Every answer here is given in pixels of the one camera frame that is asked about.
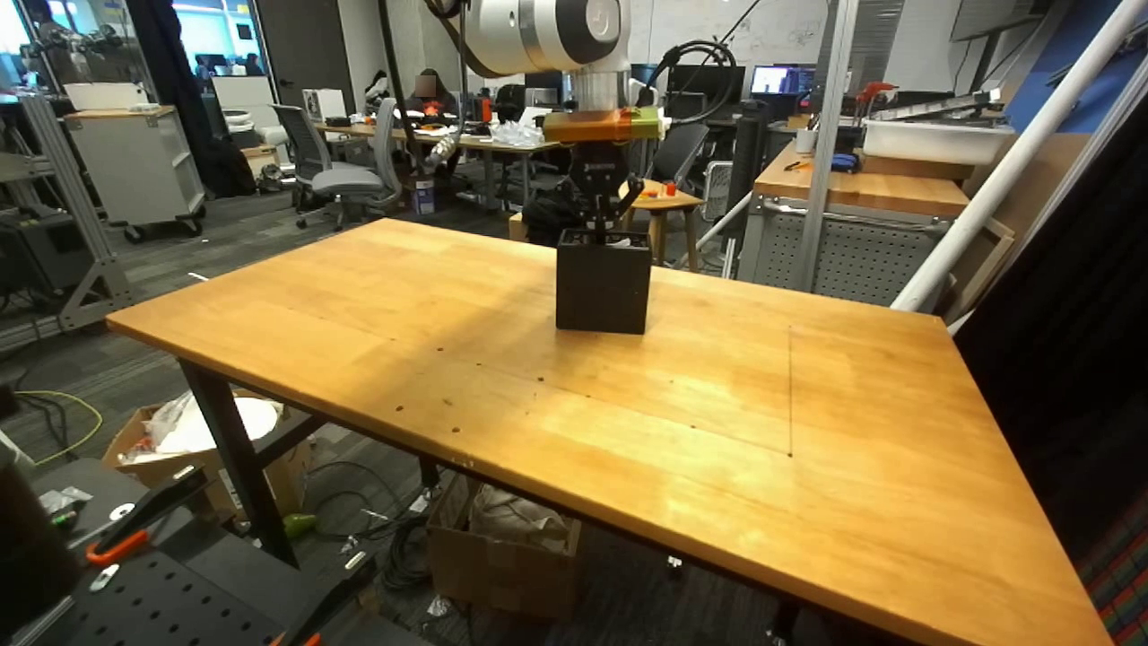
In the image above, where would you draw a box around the computer monitor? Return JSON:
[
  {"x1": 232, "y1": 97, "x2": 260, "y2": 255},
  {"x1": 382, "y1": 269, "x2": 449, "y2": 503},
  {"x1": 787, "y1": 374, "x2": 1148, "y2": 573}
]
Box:
[{"x1": 750, "y1": 64, "x2": 816, "y2": 97}]

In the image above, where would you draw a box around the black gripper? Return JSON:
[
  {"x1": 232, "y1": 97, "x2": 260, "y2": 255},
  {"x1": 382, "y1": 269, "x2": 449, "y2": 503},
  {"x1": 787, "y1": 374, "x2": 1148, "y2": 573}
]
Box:
[{"x1": 572, "y1": 145, "x2": 646, "y2": 249}]

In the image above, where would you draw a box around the grey office chair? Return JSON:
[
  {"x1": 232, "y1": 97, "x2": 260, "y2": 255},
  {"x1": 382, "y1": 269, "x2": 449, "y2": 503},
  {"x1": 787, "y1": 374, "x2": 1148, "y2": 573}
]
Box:
[{"x1": 276, "y1": 105, "x2": 401, "y2": 228}]

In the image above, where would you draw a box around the wooden workbench with drawers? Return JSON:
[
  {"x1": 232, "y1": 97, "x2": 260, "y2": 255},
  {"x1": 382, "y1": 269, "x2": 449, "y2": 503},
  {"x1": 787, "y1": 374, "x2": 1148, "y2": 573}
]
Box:
[{"x1": 735, "y1": 145, "x2": 976, "y2": 305}]

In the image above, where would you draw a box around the black perforated box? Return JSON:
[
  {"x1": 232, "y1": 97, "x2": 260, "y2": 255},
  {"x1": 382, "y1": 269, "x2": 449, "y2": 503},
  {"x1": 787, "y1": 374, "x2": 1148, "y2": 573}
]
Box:
[{"x1": 557, "y1": 228, "x2": 653, "y2": 332}]

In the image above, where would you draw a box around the orange handled tool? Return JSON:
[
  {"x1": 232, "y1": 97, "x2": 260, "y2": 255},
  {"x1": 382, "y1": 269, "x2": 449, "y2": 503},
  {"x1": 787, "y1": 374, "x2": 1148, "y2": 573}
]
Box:
[{"x1": 82, "y1": 529, "x2": 152, "y2": 567}]

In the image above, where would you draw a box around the white rolling cabinet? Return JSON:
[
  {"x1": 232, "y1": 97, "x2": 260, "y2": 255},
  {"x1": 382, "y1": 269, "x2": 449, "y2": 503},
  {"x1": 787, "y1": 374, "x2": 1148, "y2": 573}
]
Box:
[{"x1": 65, "y1": 109, "x2": 209, "y2": 245}]

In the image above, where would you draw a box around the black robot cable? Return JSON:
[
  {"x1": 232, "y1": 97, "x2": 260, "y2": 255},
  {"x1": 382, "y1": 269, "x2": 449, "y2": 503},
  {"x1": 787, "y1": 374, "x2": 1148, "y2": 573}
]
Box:
[{"x1": 640, "y1": 34, "x2": 746, "y2": 113}]

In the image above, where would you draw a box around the seated person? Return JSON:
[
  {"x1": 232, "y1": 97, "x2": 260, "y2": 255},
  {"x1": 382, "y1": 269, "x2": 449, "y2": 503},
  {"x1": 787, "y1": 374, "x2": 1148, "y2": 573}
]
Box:
[{"x1": 406, "y1": 69, "x2": 460, "y2": 125}]

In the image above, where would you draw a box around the cardboard box under table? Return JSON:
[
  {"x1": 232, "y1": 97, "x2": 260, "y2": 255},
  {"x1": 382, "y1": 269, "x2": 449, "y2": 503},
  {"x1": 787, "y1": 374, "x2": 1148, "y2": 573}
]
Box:
[{"x1": 427, "y1": 477, "x2": 580, "y2": 621}]

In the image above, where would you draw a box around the round wooden stool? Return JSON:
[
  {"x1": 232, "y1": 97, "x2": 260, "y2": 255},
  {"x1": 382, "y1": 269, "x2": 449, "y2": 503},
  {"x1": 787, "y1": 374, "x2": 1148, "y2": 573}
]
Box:
[{"x1": 632, "y1": 179, "x2": 699, "y2": 269}]

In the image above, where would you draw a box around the white slanted pole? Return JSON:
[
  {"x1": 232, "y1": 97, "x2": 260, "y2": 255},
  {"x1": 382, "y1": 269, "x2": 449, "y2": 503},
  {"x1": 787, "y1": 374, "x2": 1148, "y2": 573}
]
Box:
[{"x1": 895, "y1": 0, "x2": 1148, "y2": 311}]

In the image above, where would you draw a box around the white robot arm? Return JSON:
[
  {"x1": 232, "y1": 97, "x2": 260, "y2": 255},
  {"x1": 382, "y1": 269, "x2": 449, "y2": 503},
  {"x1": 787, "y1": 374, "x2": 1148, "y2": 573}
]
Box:
[{"x1": 423, "y1": 0, "x2": 640, "y2": 249}]

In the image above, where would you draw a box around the white plastic bin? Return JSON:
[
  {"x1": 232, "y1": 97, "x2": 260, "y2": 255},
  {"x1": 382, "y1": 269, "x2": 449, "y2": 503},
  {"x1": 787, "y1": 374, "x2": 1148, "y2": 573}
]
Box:
[{"x1": 862, "y1": 118, "x2": 1016, "y2": 164}]

